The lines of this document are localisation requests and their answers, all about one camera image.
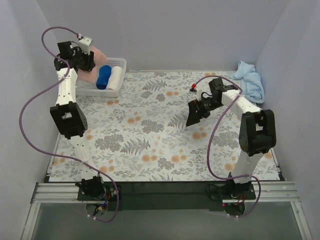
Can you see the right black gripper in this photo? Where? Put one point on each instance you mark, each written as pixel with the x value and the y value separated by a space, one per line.
pixel 198 110

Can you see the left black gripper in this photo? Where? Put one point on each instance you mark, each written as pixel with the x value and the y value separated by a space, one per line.
pixel 85 61

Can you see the pink towel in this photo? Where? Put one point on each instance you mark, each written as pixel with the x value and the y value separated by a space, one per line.
pixel 100 59

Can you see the light blue towel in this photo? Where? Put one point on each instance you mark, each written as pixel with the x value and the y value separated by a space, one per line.
pixel 250 82

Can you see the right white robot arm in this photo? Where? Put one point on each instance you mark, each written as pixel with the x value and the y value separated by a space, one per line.
pixel 257 133

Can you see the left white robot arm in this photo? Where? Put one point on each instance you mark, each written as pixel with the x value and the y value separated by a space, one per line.
pixel 68 116

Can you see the blue rolled towel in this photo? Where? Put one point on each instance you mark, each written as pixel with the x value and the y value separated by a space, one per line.
pixel 104 74

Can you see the white plastic basket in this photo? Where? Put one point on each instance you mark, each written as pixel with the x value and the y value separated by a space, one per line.
pixel 71 86

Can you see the white rolled towel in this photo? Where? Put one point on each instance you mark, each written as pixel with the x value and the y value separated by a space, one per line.
pixel 114 81

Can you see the floral table mat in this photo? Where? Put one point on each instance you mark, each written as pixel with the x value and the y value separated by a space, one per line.
pixel 142 136

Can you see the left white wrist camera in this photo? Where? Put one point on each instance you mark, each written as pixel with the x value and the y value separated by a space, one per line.
pixel 85 44

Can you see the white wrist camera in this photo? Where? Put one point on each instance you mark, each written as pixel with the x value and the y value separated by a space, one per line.
pixel 85 44
pixel 196 91

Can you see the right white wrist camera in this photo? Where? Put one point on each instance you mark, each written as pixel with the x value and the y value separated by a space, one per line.
pixel 196 91

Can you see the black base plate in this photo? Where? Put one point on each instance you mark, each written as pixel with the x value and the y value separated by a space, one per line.
pixel 163 195

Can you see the aluminium rail frame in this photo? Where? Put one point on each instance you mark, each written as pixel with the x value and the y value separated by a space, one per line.
pixel 268 191

